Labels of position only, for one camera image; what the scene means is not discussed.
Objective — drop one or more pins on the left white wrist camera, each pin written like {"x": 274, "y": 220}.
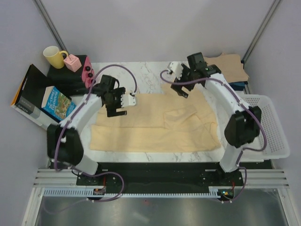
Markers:
{"x": 128, "y": 100}

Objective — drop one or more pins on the white plastic basket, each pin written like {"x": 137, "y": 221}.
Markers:
{"x": 277, "y": 145}

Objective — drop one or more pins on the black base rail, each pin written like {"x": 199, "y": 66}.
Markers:
{"x": 162, "y": 177}

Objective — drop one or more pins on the black orange file folder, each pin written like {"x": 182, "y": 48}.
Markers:
{"x": 29, "y": 97}

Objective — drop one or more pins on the yellow mug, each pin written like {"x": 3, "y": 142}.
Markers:
{"x": 54, "y": 56}

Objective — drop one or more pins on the aluminium frame post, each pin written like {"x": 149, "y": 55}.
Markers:
{"x": 49, "y": 23}
{"x": 264, "y": 24}

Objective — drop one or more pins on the right aluminium frame post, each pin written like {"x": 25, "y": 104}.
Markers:
{"x": 264, "y": 24}

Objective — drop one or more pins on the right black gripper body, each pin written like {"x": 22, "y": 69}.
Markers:
{"x": 187, "y": 75}

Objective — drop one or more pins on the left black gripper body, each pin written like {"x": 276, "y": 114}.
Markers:
{"x": 114, "y": 100}

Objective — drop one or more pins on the white cable duct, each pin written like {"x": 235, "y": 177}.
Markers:
{"x": 94, "y": 193}

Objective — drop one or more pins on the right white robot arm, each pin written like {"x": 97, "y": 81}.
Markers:
{"x": 244, "y": 121}

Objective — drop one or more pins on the cream yellow t shirt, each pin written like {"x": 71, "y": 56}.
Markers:
{"x": 159, "y": 123}

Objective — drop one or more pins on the pink cube block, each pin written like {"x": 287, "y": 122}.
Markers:
{"x": 72, "y": 62}

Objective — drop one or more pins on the left aluminium frame post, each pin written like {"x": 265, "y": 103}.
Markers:
{"x": 49, "y": 23}

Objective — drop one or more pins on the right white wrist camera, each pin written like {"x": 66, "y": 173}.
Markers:
{"x": 175, "y": 68}

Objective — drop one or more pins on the black and pink box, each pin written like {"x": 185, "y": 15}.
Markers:
{"x": 73, "y": 83}

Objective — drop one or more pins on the blue paperback book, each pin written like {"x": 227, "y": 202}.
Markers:
{"x": 57, "y": 104}

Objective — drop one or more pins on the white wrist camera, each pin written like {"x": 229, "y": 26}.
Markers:
{"x": 128, "y": 100}
{"x": 175, "y": 68}

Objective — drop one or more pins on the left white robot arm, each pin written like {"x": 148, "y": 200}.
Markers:
{"x": 63, "y": 140}

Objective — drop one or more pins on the folded tan t shirt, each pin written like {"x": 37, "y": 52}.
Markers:
{"x": 230, "y": 66}

